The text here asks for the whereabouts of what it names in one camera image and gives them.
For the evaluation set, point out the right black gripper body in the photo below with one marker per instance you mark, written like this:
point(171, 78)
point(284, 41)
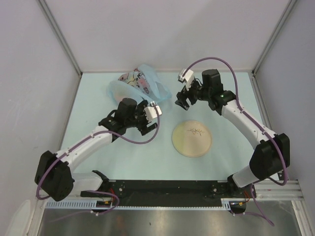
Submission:
point(195, 90)

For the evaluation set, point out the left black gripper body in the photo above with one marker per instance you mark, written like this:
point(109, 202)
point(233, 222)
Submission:
point(141, 120)

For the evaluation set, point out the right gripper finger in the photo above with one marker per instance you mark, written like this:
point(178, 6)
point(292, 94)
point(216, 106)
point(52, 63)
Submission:
point(192, 99)
point(181, 101)

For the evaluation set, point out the light blue printed plastic bag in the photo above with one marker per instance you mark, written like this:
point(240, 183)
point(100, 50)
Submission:
point(143, 83)

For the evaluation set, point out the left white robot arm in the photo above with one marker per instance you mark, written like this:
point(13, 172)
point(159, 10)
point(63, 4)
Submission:
point(55, 177)

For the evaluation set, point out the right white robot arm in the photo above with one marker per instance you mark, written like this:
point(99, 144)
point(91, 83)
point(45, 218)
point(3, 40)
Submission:
point(271, 151)

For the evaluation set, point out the cream ceramic plate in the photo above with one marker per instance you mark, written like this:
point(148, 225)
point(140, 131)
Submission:
point(192, 139)

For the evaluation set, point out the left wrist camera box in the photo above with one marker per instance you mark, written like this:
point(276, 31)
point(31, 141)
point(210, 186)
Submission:
point(152, 112)

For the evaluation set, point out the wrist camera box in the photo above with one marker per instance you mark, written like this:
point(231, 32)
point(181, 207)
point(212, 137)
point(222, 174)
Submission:
point(186, 77)
point(152, 112)

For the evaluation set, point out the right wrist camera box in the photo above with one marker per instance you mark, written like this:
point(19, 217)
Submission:
point(186, 77)

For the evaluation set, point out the white slotted cable duct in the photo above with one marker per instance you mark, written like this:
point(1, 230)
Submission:
point(100, 205)

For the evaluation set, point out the aluminium frame rail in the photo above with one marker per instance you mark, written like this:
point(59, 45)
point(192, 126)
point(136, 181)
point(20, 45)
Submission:
point(269, 191)

